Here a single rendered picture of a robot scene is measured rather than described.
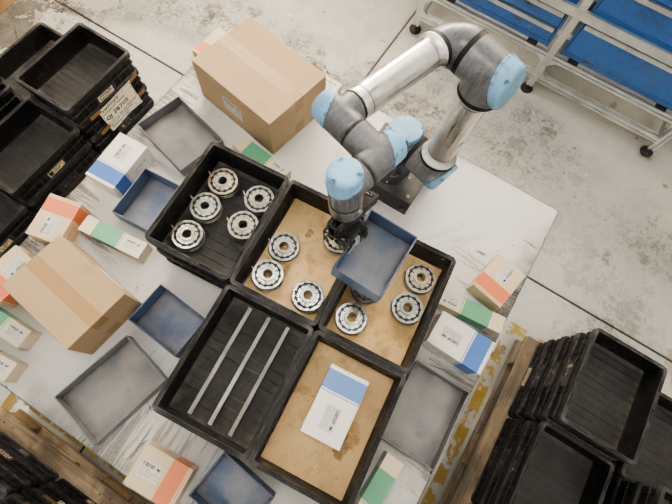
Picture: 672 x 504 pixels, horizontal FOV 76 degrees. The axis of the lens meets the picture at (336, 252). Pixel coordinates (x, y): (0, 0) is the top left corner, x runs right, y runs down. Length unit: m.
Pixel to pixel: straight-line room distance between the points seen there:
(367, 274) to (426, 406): 0.56
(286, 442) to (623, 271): 2.15
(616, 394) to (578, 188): 1.32
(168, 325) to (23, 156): 1.22
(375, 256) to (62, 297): 0.96
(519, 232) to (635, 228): 1.33
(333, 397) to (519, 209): 1.05
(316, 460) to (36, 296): 0.97
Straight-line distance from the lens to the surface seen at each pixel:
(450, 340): 1.50
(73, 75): 2.49
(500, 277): 1.63
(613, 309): 2.79
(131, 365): 1.60
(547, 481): 2.08
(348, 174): 0.84
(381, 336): 1.40
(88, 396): 1.65
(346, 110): 0.94
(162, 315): 1.60
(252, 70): 1.75
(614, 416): 2.09
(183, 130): 1.87
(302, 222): 1.49
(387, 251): 1.22
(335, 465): 1.38
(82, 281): 1.55
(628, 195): 3.13
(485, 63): 1.13
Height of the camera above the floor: 2.20
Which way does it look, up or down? 71 degrees down
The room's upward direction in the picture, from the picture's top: 12 degrees clockwise
